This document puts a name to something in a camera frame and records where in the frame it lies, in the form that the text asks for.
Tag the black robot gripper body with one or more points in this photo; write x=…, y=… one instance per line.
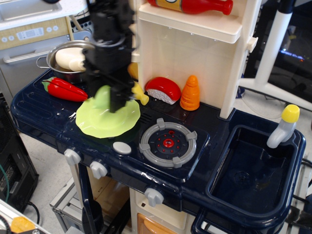
x=111, y=61

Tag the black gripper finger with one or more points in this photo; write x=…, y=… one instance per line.
x=119, y=95
x=94, y=81

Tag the green toy pear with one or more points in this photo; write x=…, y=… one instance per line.
x=102, y=98

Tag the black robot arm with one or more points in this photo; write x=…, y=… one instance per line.
x=111, y=20

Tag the light green toy plate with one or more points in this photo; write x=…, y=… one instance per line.
x=102, y=123

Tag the yellow toy banana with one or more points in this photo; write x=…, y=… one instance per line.
x=139, y=94

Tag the yellow toy corn cob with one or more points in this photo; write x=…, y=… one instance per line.
x=133, y=70

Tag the cream toy squeeze bottle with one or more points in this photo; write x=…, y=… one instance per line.
x=71, y=58

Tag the silver metal pot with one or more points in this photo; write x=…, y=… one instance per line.
x=49, y=61

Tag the red toy chili pepper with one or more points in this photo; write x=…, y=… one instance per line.
x=62, y=89

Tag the red tuna sushi toy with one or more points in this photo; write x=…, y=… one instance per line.
x=163, y=89

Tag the grey oval button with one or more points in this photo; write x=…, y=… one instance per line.
x=121, y=148

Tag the grey toy stove burner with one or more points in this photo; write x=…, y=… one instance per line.
x=168, y=144

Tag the orange toy carrot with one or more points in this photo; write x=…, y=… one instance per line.
x=190, y=97

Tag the grey left stove knob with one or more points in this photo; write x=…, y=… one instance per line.
x=72, y=157

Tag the grey stove knob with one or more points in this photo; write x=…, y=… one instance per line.
x=98, y=170
x=154, y=197
x=72, y=157

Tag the grey middle stove knob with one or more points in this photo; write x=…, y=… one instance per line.
x=98, y=170

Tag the grey toy dishwasher cabinet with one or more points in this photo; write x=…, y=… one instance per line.
x=30, y=29

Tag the cream toy kitchen shelf unit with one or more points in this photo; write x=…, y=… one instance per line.
x=211, y=46

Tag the grey right stove knob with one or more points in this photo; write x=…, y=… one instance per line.
x=154, y=197

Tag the black computer case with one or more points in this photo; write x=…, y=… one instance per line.
x=18, y=176

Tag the navy toy kitchen counter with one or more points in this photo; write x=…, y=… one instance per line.
x=234, y=181

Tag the red toy ketchup bottle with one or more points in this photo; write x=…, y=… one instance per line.
x=195, y=6

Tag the orange toy drawer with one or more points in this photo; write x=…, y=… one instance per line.
x=147, y=226

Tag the white metal stand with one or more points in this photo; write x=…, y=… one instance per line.
x=260, y=83

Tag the grey and yellow toy faucet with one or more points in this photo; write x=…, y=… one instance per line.
x=286, y=126

